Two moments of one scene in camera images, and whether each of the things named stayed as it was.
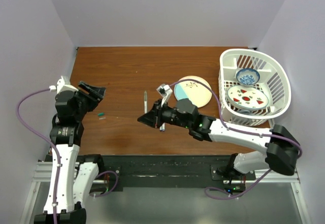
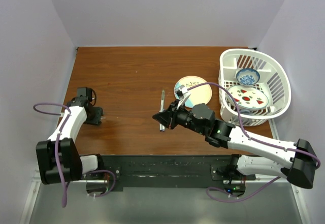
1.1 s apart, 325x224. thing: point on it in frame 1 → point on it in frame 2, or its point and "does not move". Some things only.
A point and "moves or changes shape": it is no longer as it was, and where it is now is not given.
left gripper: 95,95 → 95,121
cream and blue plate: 199,95 does not move
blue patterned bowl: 248,76 does not move
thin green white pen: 145,101 moves or changes shape
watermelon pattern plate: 247,97 does not move
